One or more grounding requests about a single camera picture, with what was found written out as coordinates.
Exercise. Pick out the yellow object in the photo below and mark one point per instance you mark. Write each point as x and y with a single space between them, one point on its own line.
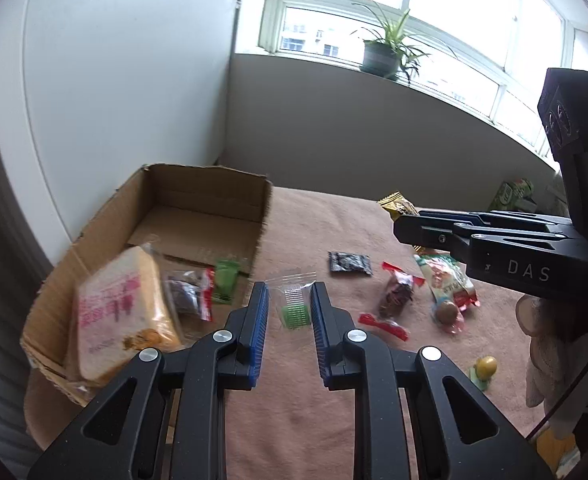
556 450

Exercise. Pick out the foil chocolate ball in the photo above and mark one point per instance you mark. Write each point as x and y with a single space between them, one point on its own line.
446 313

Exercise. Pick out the white snack packet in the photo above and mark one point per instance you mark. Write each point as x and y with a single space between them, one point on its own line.
446 277

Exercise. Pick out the green candy packet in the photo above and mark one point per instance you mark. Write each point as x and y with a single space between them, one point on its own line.
225 280

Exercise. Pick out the red jujube candy packet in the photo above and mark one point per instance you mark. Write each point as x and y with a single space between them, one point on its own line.
189 292
399 295

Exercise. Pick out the potted green plant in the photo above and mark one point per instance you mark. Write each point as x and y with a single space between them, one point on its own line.
380 57

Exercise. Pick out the golden egg candy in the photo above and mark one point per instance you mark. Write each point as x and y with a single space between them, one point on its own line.
486 366

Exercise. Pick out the small black snack packet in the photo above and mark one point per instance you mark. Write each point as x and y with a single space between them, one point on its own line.
350 263

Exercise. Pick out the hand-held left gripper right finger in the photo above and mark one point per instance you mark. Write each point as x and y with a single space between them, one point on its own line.
321 330

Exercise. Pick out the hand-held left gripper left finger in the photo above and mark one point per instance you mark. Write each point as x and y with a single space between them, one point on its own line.
259 330

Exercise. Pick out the clear zip bag green candy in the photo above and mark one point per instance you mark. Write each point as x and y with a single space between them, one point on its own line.
294 305

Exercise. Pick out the brown cardboard box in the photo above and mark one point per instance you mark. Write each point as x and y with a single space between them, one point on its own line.
199 210

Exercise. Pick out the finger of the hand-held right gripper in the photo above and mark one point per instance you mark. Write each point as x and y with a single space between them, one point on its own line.
514 222
424 232

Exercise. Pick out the sliced bread packet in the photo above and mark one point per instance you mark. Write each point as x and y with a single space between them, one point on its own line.
119 310

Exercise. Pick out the green carton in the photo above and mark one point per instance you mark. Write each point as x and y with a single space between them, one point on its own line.
514 195

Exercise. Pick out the white cabinet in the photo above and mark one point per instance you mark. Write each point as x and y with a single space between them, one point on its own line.
124 85

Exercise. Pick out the red yellow candy stick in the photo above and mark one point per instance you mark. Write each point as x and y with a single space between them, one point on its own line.
383 325

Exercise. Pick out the gold snack packet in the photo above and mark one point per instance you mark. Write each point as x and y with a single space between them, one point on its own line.
399 205

